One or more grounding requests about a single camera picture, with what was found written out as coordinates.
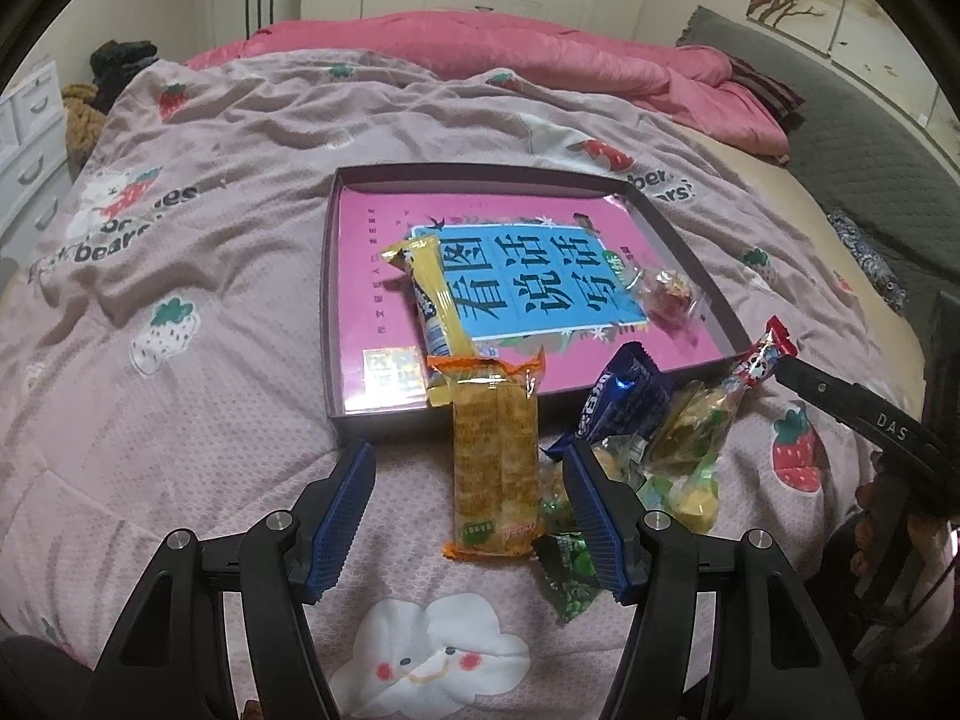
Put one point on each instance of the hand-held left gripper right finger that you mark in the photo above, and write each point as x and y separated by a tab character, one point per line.
596	525

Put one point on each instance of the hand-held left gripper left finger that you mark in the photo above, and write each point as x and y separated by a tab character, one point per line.
341	525

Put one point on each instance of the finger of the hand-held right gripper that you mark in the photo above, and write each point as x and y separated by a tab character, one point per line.
847	405

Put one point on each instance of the clear packet with green label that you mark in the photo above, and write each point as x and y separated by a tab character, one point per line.
559	499

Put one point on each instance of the dark green snack packet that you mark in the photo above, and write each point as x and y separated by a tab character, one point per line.
574	577

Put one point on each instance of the red snack stick packet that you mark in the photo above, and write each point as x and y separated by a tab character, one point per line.
757	364

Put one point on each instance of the orange cracker packet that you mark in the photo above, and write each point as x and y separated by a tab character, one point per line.
495	457

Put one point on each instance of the blue cookie packet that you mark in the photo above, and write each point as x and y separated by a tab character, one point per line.
622	390

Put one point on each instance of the clear yellow green snack packet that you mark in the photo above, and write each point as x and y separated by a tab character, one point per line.
694	427

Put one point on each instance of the shallow purple cardboard box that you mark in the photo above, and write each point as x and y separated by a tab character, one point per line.
525	187

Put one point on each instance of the person's right hand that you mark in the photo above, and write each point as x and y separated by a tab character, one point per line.
866	532

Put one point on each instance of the blue patterned cloth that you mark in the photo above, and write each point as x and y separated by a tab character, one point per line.
870	255

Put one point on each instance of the clear wrapped red candy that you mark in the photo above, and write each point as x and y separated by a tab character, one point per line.
664	292

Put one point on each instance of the pink and blue book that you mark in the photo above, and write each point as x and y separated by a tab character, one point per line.
517	277

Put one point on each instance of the strawberry printed blanket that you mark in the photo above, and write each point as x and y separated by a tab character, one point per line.
225	277

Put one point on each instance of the grey quilted headboard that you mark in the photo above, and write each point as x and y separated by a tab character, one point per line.
862	127

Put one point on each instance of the striped pillow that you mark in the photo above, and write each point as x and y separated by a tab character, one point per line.
765	86

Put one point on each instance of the dark clothing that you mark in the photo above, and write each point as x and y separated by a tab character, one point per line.
37	679

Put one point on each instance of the pink quilt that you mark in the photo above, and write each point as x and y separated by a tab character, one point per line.
525	52

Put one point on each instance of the brown plush toy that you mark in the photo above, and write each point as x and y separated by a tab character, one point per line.
82	120

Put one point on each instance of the white drawer cabinet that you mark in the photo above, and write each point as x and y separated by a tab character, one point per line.
30	142

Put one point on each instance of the pile of dark clothes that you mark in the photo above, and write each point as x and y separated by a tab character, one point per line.
124	64

